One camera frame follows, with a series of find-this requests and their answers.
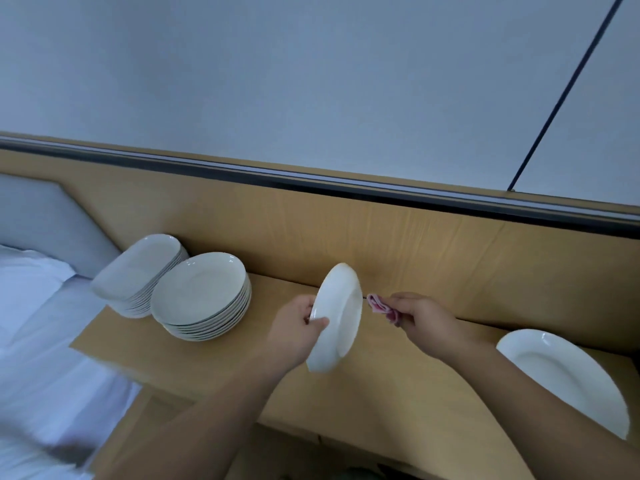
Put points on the person's left forearm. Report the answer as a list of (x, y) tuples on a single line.
[(195, 430)]

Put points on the pile of white oblong plates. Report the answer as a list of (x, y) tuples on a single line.
[(130, 265)]

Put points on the person's right hand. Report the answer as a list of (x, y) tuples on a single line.
[(432, 325)]

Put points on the pink cleaning cloth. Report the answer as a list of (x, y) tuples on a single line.
[(382, 307)]

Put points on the black wall rail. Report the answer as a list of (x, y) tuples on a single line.
[(300, 183)]

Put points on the white pillow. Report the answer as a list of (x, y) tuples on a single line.
[(25, 285)]

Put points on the white bed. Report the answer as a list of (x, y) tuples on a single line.
[(50, 395)]

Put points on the white glossy round plate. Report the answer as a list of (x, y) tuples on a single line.
[(342, 305), (565, 375)]

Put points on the person's left hand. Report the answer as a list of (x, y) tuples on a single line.
[(293, 335)]

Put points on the person's right forearm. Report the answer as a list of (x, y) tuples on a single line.
[(550, 420)]

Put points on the pile of white round plates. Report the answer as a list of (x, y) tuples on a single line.
[(195, 287)]

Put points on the grey upholstered headboard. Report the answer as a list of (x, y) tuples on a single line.
[(50, 220)]

